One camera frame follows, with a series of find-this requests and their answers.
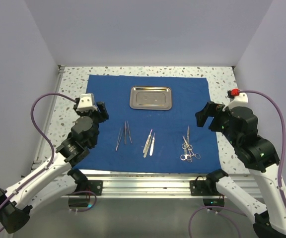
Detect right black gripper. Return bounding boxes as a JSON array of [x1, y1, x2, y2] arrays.
[[195, 100, 240, 147]]

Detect steel forceps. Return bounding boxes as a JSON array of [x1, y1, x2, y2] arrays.
[[124, 120, 132, 144]]

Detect steel tweezers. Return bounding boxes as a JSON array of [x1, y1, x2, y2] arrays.
[[115, 128, 122, 151]]

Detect steel surgical scissors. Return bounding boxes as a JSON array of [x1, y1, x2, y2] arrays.
[[180, 136, 192, 163]]

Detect blue surgical cloth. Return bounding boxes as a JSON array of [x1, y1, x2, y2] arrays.
[[77, 75, 220, 174]]

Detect white handled scalpel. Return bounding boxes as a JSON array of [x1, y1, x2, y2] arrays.
[[149, 132, 155, 156]]

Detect steel scalpel handle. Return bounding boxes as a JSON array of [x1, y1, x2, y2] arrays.
[[143, 129, 152, 158]]

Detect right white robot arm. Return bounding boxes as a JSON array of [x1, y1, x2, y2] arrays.
[[195, 102, 286, 238]]

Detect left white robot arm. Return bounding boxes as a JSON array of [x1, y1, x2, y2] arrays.
[[0, 102, 109, 234]]

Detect steel instrument tray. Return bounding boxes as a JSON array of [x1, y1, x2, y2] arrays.
[[129, 86, 172, 111]]

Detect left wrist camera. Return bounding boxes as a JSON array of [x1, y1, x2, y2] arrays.
[[74, 93, 98, 112]]

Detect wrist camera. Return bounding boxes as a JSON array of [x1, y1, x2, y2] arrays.
[[74, 93, 98, 112], [222, 89, 248, 111]]

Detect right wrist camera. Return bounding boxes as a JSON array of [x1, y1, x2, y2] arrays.
[[222, 89, 248, 111]]

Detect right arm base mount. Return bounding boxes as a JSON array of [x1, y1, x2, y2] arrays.
[[189, 169, 229, 196]]

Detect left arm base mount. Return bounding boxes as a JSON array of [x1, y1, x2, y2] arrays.
[[67, 169, 103, 196]]

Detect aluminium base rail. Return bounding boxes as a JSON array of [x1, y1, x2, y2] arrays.
[[21, 173, 278, 199]]

